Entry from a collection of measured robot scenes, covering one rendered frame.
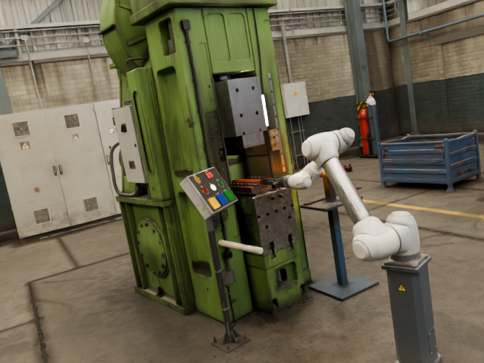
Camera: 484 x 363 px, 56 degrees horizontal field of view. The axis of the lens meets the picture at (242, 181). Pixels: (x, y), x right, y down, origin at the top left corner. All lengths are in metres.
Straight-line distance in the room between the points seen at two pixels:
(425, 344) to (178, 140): 2.15
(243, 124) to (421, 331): 1.75
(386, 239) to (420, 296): 0.39
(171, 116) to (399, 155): 4.35
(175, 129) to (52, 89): 5.59
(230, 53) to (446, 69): 8.73
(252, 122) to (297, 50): 7.69
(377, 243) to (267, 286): 1.32
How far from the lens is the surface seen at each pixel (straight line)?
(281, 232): 3.48
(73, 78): 9.02
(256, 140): 3.37
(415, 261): 2.59
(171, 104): 3.54
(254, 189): 3.36
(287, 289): 3.62
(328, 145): 2.54
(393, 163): 7.22
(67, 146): 8.25
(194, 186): 2.81
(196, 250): 3.69
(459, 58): 11.57
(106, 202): 8.41
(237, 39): 3.58
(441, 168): 6.80
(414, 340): 2.74
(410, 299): 2.63
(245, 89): 3.35
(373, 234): 2.39
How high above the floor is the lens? 1.54
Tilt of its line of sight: 9 degrees down
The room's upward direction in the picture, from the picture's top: 10 degrees counter-clockwise
